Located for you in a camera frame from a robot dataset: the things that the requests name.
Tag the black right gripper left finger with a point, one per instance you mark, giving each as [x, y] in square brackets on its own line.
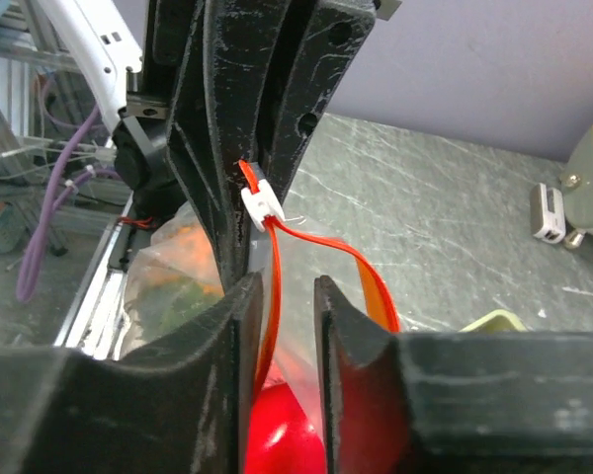
[179, 404]

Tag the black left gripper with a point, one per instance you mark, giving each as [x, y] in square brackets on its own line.
[219, 52]

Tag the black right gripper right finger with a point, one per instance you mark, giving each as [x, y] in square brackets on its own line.
[509, 402]

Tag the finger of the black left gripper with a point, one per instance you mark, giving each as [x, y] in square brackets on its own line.
[317, 43]

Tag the red yellow toy mango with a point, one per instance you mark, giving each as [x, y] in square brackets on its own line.
[281, 439]

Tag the orange toy pineapple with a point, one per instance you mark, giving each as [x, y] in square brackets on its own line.
[173, 281]

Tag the clear zip bag orange zipper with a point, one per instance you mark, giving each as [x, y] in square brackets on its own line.
[286, 348]

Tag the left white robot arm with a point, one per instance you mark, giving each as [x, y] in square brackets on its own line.
[103, 48]

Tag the pale green plastic basket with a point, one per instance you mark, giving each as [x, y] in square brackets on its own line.
[499, 320]

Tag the beige drum orange yellow face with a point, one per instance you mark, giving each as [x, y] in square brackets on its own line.
[576, 184]

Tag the aluminium rail frame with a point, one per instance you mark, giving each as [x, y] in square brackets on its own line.
[96, 322]

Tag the small white bracket block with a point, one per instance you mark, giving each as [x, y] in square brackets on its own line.
[547, 220]

